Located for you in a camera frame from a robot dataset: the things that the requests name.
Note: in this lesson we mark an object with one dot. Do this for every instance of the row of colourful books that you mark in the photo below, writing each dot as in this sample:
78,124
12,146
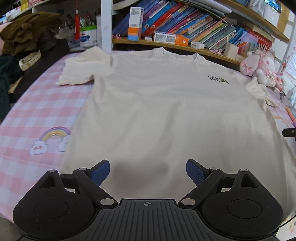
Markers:
185,20

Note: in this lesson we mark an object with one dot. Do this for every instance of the white jar with blue label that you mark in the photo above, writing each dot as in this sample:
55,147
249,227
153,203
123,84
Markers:
87,37

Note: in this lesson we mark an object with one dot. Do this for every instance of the upright white and orange box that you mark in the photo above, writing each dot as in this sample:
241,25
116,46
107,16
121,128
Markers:
135,23

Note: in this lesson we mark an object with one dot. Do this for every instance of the white shelf frame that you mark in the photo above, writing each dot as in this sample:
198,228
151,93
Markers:
106,23

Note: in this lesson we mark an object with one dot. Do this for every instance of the cream wristwatch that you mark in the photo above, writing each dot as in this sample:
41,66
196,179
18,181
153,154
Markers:
29,59

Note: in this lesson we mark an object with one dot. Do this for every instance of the cream pen holder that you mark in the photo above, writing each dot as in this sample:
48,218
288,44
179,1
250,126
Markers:
230,50

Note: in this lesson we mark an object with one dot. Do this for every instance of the orange pen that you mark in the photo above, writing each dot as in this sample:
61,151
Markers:
242,44

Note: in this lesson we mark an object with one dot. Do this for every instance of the pink checked cartoon desk mat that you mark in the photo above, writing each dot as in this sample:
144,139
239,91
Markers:
34,104

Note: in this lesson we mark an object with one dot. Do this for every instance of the red bottle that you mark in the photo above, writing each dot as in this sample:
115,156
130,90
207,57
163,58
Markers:
76,22

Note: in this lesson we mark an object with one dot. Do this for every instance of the white plastic device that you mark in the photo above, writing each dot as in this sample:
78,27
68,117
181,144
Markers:
289,96

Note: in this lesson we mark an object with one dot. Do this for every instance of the white charger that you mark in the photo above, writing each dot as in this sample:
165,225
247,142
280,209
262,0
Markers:
197,44

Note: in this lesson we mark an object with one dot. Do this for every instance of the cream canvas tote bag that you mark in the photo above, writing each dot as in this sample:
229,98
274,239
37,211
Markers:
161,104

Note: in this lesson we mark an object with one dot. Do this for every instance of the white flat device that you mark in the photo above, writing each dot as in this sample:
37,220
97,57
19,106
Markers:
208,5

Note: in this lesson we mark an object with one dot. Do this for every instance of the dark teal cloth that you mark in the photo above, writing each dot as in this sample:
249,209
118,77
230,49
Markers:
4,81

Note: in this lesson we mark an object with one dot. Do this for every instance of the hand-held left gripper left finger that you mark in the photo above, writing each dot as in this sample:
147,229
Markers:
101,171

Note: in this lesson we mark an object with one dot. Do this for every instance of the thick red books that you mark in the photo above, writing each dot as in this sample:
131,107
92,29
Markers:
261,38

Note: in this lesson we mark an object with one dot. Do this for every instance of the orange highlighter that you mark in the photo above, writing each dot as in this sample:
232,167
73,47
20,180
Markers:
290,113

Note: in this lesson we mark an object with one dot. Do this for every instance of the wooden bookshelf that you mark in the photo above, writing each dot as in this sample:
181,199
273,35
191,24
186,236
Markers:
129,42

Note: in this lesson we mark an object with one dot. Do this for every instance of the bunch of pens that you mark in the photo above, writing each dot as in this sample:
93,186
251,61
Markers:
86,20

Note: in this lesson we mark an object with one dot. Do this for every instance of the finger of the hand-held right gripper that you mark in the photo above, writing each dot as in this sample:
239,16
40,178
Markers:
289,132

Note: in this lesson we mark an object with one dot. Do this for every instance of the small pink plush toy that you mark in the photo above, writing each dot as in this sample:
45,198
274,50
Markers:
277,82

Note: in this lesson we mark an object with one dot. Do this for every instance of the olive brown cloth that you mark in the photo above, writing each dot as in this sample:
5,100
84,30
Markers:
25,27

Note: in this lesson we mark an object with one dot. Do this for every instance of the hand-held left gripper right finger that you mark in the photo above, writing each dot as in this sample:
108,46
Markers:
194,171

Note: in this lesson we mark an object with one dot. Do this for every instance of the pink and white plush bunny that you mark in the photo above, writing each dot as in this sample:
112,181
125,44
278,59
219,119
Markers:
261,66

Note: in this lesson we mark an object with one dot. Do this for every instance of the long white and orange box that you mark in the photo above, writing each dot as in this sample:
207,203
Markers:
166,37

